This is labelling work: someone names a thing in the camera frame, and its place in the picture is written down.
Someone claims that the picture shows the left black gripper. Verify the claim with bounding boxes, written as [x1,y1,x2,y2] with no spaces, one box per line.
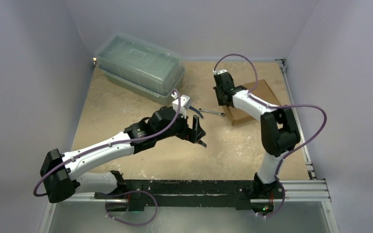
[156,109,205,143]

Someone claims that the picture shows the red utility knife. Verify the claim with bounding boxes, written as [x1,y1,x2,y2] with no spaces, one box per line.
[197,140,207,148]

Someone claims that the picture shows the brown cardboard express box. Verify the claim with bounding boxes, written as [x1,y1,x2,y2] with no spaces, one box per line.
[223,80,280,127]

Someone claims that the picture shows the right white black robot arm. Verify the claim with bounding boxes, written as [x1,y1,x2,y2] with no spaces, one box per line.
[213,69,301,198]

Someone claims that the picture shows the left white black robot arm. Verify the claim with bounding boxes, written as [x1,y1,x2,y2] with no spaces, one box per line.
[34,106,206,203]

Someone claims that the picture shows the silver ratchet wrench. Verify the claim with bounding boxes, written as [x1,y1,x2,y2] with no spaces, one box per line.
[198,108,225,117]

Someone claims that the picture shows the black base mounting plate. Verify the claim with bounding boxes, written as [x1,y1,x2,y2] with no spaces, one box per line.
[94,180,284,214]

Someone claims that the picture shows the clear plastic storage bin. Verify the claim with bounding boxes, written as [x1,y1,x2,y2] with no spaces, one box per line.
[95,33,185,105]

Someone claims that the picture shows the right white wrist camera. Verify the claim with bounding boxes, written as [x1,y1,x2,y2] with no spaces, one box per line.
[212,69,228,76]

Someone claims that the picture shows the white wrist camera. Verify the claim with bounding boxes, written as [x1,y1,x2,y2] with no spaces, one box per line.
[171,93,193,118]
[212,69,228,76]

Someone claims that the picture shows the blue handled pliers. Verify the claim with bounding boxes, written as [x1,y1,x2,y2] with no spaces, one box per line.
[189,106,203,118]

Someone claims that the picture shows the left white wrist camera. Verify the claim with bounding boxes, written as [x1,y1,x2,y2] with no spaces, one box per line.
[171,93,193,118]

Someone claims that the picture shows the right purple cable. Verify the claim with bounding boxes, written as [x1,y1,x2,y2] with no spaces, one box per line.
[213,53,328,181]

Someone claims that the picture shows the purple cable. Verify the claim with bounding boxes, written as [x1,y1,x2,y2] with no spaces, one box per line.
[213,53,328,181]
[33,88,181,198]

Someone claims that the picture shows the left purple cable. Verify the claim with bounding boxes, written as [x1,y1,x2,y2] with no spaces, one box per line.
[33,88,181,198]

